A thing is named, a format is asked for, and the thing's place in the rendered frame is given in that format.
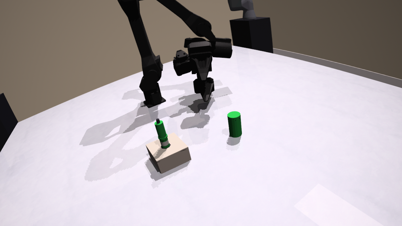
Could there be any beige square block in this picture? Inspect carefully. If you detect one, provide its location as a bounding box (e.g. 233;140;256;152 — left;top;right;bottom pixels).
146;132;191;174

